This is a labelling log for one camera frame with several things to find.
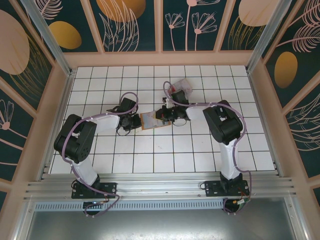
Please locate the clear bag with red contents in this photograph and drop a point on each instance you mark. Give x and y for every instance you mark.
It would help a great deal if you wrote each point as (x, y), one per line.
(183, 86)

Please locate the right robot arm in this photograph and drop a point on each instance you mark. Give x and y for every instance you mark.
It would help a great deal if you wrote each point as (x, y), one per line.
(225, 122)

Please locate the white credit card yellow logo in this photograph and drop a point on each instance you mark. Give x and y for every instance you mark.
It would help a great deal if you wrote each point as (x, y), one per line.
(151, 121)

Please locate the aluminium corner post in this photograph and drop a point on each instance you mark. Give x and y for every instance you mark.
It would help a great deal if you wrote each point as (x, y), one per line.
(265, 37)
(50, 37)

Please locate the grey metal sheet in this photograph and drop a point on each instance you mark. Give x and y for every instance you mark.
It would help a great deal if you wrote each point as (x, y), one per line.
(160, 225)

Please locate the orange leather card holder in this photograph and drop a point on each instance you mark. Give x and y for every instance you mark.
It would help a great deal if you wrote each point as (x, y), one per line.
(143, 125)

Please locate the aluminium side rail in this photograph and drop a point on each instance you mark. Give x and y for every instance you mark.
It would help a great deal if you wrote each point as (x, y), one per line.
(65, 95)
(258, 105)

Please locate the red credit card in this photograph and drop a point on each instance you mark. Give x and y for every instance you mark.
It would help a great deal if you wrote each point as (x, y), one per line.
(172, 88)

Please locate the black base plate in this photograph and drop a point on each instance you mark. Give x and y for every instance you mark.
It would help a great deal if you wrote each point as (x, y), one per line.
(107, 190)
(215, 188)

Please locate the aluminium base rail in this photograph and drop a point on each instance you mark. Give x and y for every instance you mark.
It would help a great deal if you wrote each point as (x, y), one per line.
(160, 185)

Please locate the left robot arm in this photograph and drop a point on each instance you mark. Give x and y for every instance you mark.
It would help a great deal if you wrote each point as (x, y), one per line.
(75, 140)

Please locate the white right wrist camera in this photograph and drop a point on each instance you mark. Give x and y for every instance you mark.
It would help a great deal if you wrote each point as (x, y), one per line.
(168, 102)

